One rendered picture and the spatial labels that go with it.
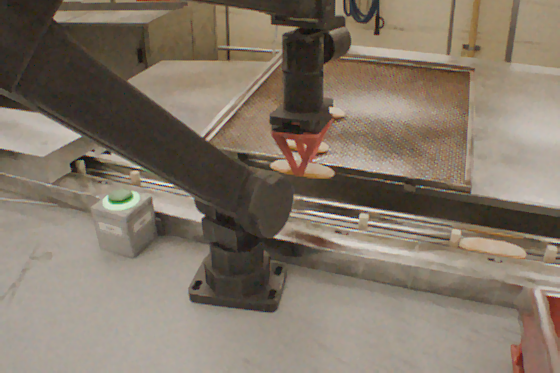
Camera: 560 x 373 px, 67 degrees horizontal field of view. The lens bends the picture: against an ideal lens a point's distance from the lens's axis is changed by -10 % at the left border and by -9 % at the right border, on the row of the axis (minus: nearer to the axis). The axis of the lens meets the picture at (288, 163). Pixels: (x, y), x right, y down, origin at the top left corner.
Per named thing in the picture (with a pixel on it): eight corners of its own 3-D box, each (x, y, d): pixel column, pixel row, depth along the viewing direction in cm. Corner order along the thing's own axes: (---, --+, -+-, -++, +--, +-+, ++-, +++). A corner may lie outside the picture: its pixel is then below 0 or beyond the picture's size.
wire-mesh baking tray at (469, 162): (196, 150, 88) (194, 143, 87) (286, 53, 126) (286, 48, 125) (470, 194, 72) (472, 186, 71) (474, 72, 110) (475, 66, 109)
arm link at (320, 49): (273, 28, 60) (311, 32, 58) (299, 21, 66) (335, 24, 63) (274, 78, 63) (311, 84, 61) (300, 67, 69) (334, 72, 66)
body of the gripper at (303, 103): (334, 110, 70) (335, 62, 67) (313, 134, 62) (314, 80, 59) (293, 105, 72) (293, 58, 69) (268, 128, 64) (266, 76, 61)
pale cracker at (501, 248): (457, 251, 64) (458, 245, 64) (458, 237, 67) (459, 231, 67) (526, 263, 61) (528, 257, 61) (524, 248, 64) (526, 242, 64)
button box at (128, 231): (99, 265, 71) (85, 206, 66) (128, 240, 78) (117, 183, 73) (140, 278, 68) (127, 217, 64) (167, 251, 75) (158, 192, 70)
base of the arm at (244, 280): (187, 301, 59) (276, 313, 58) (179, 252, 56) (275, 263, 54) (206, 263, 67) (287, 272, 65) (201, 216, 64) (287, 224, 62)
